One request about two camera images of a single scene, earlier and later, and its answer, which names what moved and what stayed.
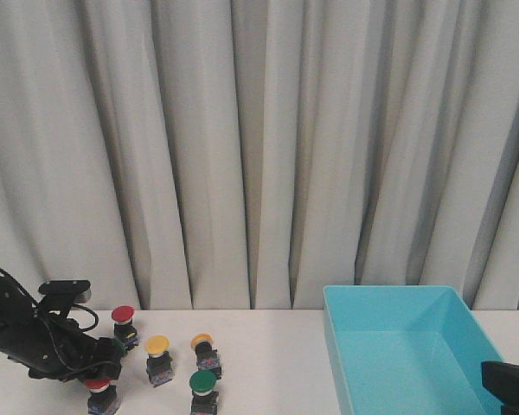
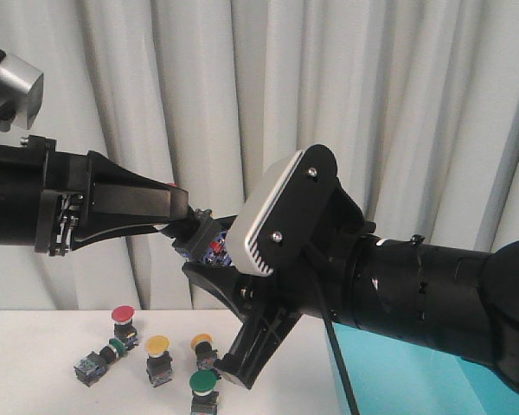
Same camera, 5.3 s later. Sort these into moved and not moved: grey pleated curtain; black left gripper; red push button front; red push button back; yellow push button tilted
Moved: black left gripper; red push button front
Not moved: red push button back; grey pleated curtain; yellow push button tilted
